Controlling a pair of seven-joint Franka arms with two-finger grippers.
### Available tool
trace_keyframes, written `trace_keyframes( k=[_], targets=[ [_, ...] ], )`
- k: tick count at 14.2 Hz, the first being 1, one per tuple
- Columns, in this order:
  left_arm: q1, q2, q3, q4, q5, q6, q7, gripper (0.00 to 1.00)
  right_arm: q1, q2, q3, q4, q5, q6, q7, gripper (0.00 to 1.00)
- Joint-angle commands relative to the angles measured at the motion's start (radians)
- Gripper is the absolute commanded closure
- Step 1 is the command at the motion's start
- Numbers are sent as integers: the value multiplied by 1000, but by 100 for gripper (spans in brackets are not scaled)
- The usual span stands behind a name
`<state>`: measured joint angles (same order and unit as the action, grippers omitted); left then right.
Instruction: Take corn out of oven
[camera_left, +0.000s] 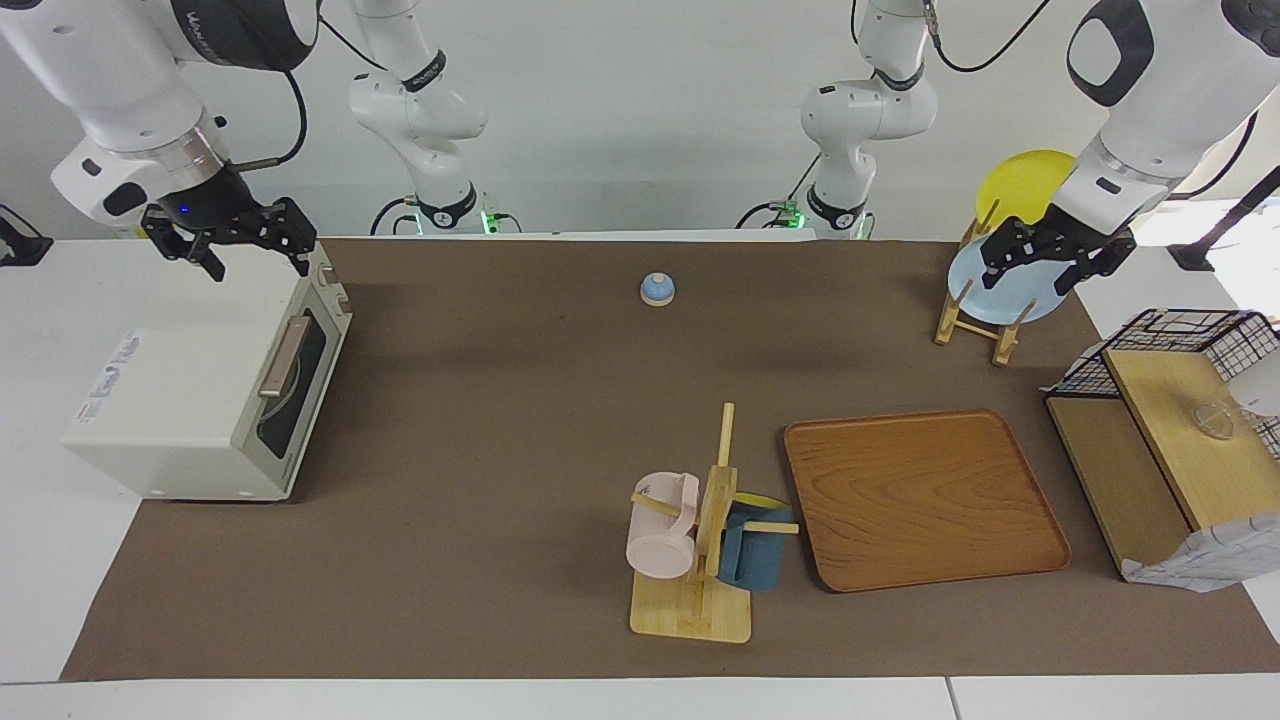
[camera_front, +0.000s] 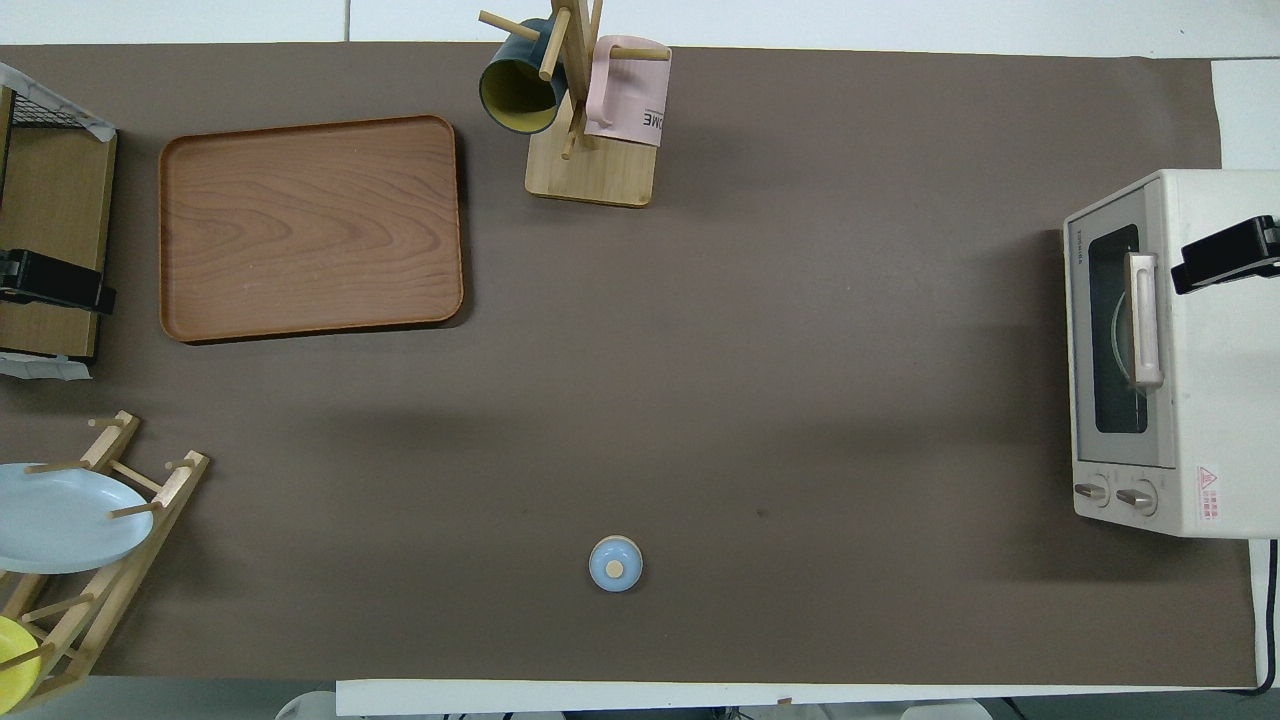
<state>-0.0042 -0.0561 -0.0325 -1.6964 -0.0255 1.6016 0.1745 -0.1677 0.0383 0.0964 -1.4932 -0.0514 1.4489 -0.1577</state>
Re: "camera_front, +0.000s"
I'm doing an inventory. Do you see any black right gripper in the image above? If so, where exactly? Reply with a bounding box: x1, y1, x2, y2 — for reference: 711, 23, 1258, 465
1172, 215, 1280, 296

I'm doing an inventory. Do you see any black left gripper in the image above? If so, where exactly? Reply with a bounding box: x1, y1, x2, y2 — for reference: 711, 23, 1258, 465
0, 250, 117, 313

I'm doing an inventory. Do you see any cream white toaster oven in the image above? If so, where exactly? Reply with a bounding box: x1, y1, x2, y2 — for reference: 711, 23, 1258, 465
1062, 168, 1280, 541

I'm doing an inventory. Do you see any white crumpled wrap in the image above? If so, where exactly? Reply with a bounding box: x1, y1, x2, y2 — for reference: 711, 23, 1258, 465
0, 62, 117, 143
0, 352, 93, 382

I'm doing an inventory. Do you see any wooden shelf unit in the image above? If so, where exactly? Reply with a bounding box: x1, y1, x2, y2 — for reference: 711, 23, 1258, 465
0, 85, 119, 361

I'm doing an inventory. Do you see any wooden plate rack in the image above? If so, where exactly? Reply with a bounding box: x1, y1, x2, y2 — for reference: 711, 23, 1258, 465
0, 410, 211, 713

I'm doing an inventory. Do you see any brown wooden serving tray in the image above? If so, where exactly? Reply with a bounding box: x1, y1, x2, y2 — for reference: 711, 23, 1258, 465
158, 114, 466, 346

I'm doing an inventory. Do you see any light blue plate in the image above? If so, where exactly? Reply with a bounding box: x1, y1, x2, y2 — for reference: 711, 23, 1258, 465
0, 462, 156, 576

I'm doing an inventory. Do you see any yellow plate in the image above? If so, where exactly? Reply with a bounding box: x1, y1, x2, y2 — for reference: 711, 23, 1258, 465
0, 615, 43, 706

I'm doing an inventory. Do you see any dark blue mug yellow inside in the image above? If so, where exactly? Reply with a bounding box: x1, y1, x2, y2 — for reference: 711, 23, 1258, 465
478, 18, 571, 136

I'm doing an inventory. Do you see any brown table mat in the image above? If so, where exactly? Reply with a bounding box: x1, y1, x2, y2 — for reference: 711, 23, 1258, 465
0, 42, 1259, 691

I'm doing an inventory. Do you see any wooden mug tree stand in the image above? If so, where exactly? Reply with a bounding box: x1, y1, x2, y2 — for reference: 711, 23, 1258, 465
478, 0, 673, 209

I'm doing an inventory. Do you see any pink mug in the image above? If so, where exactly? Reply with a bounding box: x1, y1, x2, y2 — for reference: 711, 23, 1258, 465
583, 35, 673, 149

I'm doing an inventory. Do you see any black wire basket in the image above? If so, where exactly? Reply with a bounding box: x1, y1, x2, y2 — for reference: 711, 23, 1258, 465
0, 88, 101, 131

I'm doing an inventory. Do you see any black oven power cable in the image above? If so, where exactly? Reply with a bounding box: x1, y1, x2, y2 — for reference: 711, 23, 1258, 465
1240, 538, 1280, 698

